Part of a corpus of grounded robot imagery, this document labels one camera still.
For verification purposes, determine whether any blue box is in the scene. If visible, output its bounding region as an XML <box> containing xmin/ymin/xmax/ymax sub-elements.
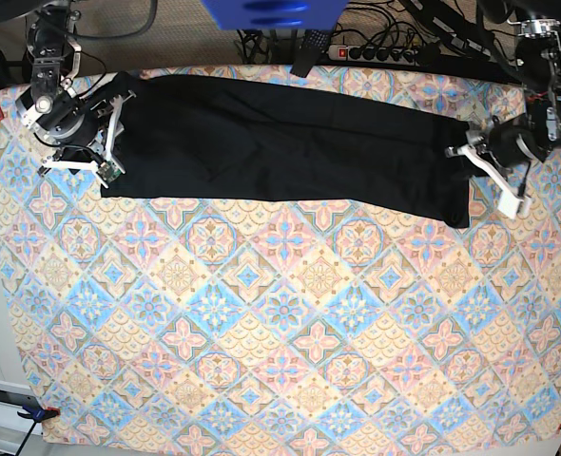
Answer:
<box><xmin>202</xmin><ymin>0</ymin><xmax>348</xmax><ymax>30</ymax></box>

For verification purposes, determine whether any black remote control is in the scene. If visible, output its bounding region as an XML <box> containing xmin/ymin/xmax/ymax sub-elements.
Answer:
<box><xmin>290</xmin><ymin>29</ymin><xmax>331</xmax><ymax>78</ymax></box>

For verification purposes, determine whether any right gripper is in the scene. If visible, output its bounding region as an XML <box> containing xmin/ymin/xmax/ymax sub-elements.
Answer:
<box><xmin>21</xmin><ymin>92</ymin><xmax>119</xmax><ymax>157</ymax></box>

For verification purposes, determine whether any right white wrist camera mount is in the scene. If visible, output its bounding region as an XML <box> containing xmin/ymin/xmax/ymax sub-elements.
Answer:
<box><xmin>38</xmin><ymin>91</ymin><xmax>135</xmax><ymax>188</ymax></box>

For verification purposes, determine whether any blue clamp bottom left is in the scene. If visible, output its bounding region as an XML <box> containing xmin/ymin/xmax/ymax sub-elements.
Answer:
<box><xmin>17</xmin><ymin>406</ymin><xmax>60</xmax><ymax>423</ymax></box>

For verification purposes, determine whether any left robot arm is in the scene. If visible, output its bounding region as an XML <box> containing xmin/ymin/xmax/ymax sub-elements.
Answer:
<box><xmin>446</xmin><ymin>1</ymin><xmax>561</xmax><ymax>176</ymax></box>

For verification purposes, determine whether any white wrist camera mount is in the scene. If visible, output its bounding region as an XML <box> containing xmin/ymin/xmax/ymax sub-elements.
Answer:
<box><xmin>445</xmin><ymin>144</ymin><xmax>532</xmax><ymax>219</ymax></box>
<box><xmin>38</xmin><ymin>91</ymin><xmax>135</xmax><ymax>188</ymax></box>

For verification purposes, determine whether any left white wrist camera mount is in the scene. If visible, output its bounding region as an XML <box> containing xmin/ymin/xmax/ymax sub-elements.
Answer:
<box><xmin>445</xmin><ymin>144</ymin><xmax>532</xmax><ymax>219</ymax></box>

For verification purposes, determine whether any black T-shirt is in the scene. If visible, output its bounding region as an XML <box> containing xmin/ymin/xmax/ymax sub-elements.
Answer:
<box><xmin>98</xmin><ymin>72</ymin><xmax>470</xmax><ymax>229</ymax></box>

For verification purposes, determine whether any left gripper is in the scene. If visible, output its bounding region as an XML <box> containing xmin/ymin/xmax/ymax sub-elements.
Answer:
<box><xmin>451</xmin><ymin>116</ymin><xmax>547</xmax><ymax>181</ymax></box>

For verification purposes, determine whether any patterned tablecloth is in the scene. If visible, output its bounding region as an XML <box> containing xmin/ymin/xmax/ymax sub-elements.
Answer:
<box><xmin>0</xmin><ymin>87</ymin><xmax>561</xmax><ymax>455</ymax></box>

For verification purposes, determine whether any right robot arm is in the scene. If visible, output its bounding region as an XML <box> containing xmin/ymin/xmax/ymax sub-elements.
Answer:
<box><xmin>16</xmin><ymin>1</ymin><xmax>113</xmax><ymax>164</ymax></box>

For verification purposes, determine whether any black power strip red switch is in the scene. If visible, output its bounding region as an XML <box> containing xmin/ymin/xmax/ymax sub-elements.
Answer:
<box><xmin>327</xmin><ymin>44</ymin><xmax>442</xmax><ymax>67</ymax></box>

